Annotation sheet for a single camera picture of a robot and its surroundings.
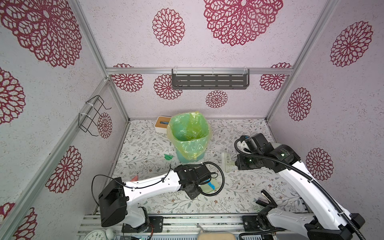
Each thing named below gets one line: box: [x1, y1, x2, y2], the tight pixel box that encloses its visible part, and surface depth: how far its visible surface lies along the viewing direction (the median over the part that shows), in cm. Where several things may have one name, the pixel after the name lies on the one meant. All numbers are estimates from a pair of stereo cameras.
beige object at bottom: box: [197, 231, 236, 240], surface depth 70 cm
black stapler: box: [255, 189, 278, 214], surface depth 81 cm
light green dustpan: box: [199, 182, 214, 193], surface depth 82 cm
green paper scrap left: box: [163, 153, 174, 161], surface depth 99 cm
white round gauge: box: [83, 230, 106, 240], surface depth 69 cm
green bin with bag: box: [167, 111, 212, 163], surface depth 87 cm
